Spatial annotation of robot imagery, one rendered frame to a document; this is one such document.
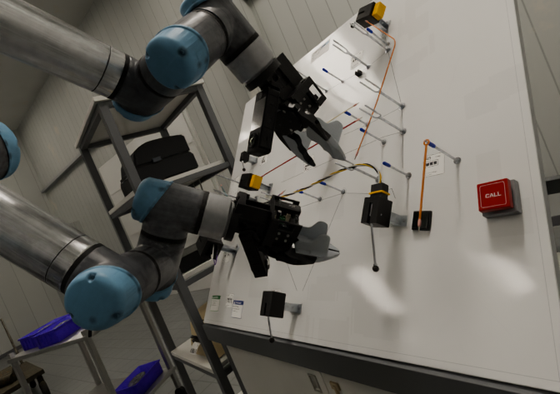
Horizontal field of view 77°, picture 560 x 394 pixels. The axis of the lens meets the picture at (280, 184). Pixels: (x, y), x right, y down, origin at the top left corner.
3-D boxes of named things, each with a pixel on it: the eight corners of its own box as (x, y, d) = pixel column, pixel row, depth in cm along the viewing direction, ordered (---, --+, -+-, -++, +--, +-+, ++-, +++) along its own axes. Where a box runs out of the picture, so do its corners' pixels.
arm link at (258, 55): (240, 55, 54) (218, 73, 61) (259, 78, 56) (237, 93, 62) (267, 28, 57) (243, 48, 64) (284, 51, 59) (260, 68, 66)
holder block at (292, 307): (287, 343, 94) (255, 341, 89) (292, 296, 98) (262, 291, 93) (297, 346, 90) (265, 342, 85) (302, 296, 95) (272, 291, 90)
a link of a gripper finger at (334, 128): (364, 135, 63) (323, 102, 63) (349, 158, 60) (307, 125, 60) (355, 142, 66) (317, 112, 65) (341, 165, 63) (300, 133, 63)
